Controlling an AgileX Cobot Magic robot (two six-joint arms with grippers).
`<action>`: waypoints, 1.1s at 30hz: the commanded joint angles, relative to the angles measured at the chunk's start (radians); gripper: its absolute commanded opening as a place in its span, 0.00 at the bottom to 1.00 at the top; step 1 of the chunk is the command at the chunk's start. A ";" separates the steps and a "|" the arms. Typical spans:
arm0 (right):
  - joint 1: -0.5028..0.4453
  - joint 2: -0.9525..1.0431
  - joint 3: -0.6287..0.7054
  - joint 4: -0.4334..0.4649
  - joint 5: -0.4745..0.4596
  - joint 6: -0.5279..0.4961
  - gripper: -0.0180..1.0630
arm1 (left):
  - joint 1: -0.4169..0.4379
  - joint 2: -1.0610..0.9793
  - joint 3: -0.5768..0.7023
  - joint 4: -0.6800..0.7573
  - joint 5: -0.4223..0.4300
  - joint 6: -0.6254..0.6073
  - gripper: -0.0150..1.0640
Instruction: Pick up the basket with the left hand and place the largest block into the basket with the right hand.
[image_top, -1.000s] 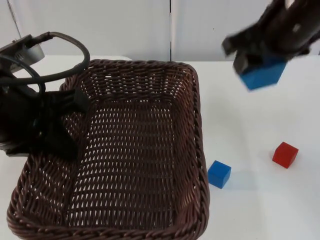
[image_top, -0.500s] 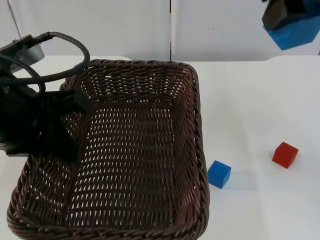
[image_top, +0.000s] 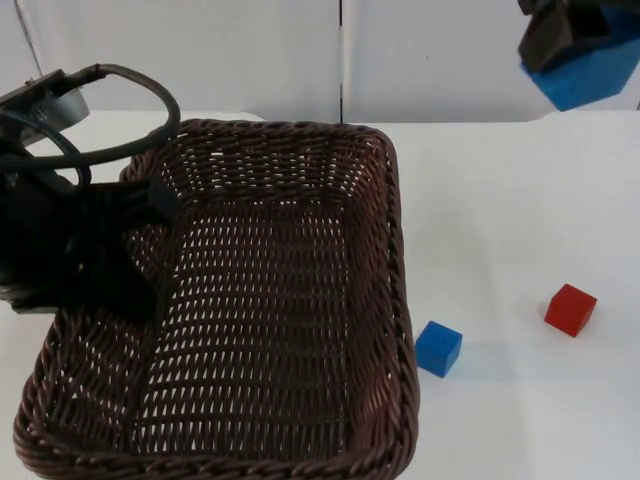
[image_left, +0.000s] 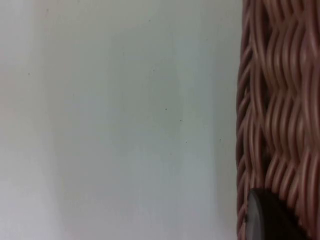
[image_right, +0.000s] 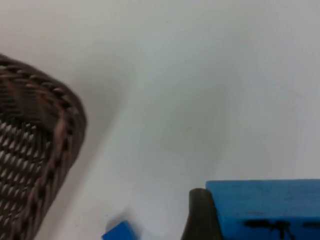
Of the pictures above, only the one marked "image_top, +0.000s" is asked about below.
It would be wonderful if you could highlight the dark brown wicker basket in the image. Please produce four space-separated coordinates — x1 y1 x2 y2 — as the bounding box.
12 117 424 480

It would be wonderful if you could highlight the small blue cube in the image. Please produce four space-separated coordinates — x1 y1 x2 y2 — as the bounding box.
414 320 464 377

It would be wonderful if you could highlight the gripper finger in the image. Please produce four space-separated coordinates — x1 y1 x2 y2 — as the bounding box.
516 0 574 72
572 5 612 52

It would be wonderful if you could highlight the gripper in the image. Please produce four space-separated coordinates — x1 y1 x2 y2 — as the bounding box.
0 168 178 324

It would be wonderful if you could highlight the red cube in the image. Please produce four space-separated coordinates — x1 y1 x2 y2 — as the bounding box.
543 283 599 339

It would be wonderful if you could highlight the large blue block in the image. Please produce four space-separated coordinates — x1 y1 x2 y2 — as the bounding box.
519 5 640 112

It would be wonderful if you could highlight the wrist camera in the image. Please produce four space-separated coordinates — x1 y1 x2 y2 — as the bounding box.
0 68 90 147

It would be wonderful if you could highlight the black cable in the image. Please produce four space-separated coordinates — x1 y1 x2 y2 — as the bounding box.
0 112 93 189
0 62 182 169

